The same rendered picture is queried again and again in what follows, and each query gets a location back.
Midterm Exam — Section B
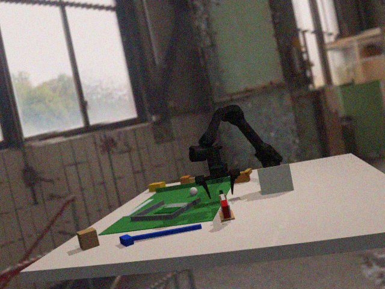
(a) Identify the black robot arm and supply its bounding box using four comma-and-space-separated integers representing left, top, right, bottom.
189, 105, 283, 176

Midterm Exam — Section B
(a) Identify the green mat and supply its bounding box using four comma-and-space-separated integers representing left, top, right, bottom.
98, 181, 231, 235

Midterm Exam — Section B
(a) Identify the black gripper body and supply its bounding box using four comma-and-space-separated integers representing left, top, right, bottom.
195, 158, 240, 184

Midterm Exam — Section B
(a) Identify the white golf ball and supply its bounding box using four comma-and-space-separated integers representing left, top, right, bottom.
189, 187, 198, 196

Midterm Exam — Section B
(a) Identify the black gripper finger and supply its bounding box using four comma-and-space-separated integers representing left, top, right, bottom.
199, 182, 211, 199
230, 176, 238, 195

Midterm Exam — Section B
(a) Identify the yellow rectangular block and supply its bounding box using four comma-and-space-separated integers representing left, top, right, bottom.
148, 182, 165, 192

